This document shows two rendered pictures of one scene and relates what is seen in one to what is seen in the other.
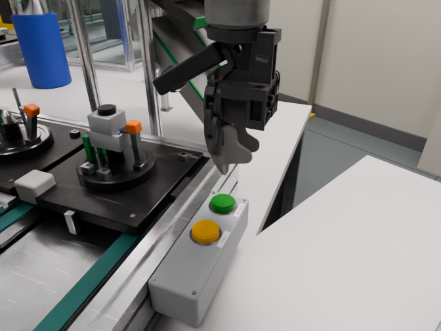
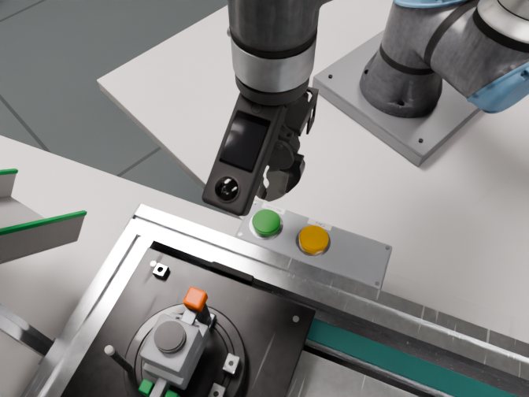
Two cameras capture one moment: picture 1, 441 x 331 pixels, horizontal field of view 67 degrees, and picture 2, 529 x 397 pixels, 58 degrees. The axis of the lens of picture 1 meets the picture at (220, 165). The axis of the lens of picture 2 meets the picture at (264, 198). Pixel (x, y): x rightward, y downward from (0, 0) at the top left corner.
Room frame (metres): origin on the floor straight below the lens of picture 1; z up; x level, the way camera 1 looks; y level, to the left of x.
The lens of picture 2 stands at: (0.43, 0.32, 1.55)
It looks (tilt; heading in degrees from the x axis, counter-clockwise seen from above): 58 degrees down; 270
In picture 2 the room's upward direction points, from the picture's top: straight up
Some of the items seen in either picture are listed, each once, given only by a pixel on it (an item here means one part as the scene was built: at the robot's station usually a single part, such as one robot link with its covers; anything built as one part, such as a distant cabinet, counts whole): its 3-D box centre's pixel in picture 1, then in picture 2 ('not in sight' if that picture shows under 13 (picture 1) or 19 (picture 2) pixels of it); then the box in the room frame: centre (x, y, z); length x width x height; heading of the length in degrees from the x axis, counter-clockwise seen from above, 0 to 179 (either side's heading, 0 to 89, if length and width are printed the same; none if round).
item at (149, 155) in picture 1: (117, 165); (186, 363); (0.52, 0.19, 0.98); 0.14 x 0.14 x 0.02
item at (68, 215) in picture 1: (72, 222); not in sight; (0.40, 0.24, 0.95); 0.01 x 0.01 x 0.04; 68
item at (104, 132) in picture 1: (105, 125); (170, 354); (0.52, 0.20, 1.06); 0.08 x 0.04 x 0.07; 68
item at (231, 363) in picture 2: (104, 173); (231, 365); (0.46, 0.20, 1.00); 0.02 x 0.01 x 0.02; 68
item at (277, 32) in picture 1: (241, 76); (274, 106); (0.42, -0.03, 1.18); 0.09 x 0.08 x 0.12; 68
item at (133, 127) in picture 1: (132, 142); (196, 314); (0.50, 0.15, 1.04); 0.04 x 0.02 x 0.08; 68
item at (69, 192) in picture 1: (119, 174); (188, 367); (0.52, 0.19, 0.96); 0.24 x 0.24 x 0.02; 68
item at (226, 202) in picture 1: (222, 205); (266, 224); (0.42, 0.00, 0.96); 0.04 x 0.04 x 0.02
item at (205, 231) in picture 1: (205, 232); (313, 240); (0.36, 0.02, 0.96); 0.04 x 0.04 x 0.02
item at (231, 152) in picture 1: (232, 154); (283, 172); (0.40, -0.02, 1.07); 0.06 x 0.03 x 0.09; 68
